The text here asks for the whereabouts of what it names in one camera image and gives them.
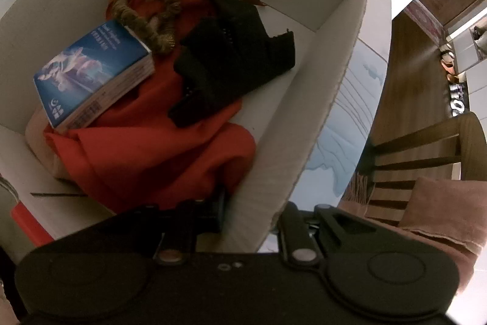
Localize row of shoes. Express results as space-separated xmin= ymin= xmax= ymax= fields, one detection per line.
xmin=437 ymin=43 xmax=473 ymax=119

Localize red cloth bag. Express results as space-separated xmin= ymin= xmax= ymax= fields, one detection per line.
xmin=44 ymin=0 xmax=256 ymax=214

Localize pink fringed blanket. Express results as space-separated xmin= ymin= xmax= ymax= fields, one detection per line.
xmin=338 ymin=173 xmax=487 ymax=295

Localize red patterned rug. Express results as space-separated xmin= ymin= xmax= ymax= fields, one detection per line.
xmin=403 ymin=0 xmax=454 ymax=48

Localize blue white printed tablecloth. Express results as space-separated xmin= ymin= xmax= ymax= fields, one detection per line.
xmin=266 ymin=0 xmax=393 ymax=253

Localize black knitted cloth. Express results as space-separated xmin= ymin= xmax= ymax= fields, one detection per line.
xmin=167 ymin=0 xmax=296 ymax=128

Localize wooden chair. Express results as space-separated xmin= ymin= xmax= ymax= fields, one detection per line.
xmin=358 ymin=112 xmax=487 ymax=227

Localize white cardboard box red trim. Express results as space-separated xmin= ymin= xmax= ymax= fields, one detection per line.
xmin=0 ymin=0 xmax=377 ymax=265

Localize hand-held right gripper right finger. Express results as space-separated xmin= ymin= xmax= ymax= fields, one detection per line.
xmin=276 ymin=201 xmax=382 ymax=270

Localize golden brown scrunchie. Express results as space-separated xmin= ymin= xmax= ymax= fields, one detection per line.
xmin=112 ymin=0 xmax=183 ymax=55

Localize white cabinets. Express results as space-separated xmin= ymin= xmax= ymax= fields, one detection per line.
xmin=445 ymin=5 xmax=487 ymax=114

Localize blue paperback book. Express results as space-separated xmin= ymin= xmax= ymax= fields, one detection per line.
xmin=32 ymin=19 xmax=156 ymax=131

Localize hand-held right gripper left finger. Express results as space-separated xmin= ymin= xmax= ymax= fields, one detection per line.
xmin=110 ymin=192 xmax=229 ymax=267

